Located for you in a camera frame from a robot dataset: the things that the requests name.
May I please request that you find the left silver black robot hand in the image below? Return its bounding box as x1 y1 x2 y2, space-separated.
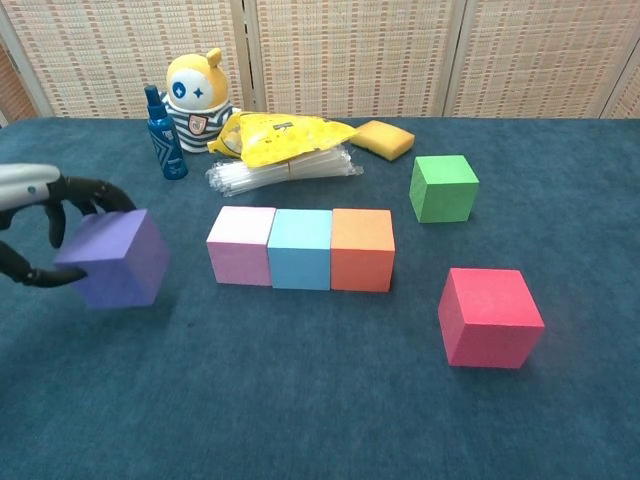
0 163 137 289

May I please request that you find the purple foam cube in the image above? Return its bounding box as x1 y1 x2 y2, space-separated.
52 208 172 309

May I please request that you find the pink foam cube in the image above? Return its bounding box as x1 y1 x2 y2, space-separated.
205 205 278 287

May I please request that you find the orange foam cube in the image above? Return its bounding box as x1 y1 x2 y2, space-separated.
329 207 397 294

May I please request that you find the green foam cube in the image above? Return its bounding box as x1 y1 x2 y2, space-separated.
408 154 480 224

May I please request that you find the red foam cube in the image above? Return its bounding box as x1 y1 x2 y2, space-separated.
437 267 546 370

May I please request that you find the blue spray bottle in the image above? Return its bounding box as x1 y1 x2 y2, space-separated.
143 84 190 181

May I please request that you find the yellow plush robot toy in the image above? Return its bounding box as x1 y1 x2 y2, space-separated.
165 47 236 154

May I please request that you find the bundle of clear straws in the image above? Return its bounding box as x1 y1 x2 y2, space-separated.
204 142 365 194

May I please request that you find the yellow snack bag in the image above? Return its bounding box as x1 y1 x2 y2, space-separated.
207 112 358 169

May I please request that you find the light blue foam cube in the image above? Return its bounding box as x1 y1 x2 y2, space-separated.
266 208 334 291

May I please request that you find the woven bamboo folding screen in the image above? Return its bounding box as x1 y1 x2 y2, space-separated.
0 0 640 126

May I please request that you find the teal felt table cloth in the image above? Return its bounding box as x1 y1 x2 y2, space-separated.
0 117 640 480

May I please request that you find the yellow sponge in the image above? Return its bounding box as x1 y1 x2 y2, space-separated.
349 120 416 162

